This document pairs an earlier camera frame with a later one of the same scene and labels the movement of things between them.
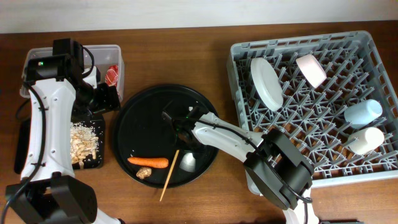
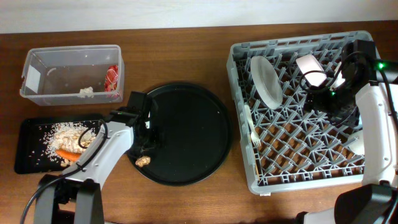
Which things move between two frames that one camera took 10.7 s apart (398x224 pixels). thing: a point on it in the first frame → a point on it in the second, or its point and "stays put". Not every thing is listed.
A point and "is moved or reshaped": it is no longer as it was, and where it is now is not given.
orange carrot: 149,162 → 72,155
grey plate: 267,84 stays put
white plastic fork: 188,162 → 254,135
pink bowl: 312,70 stays put
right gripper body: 184,142 → 336,102
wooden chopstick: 174,161 is moved or reshaped
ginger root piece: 143,172 → 143,161
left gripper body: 92,101 → 149,138
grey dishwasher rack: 333,94 stays put
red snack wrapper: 111,76 stays put
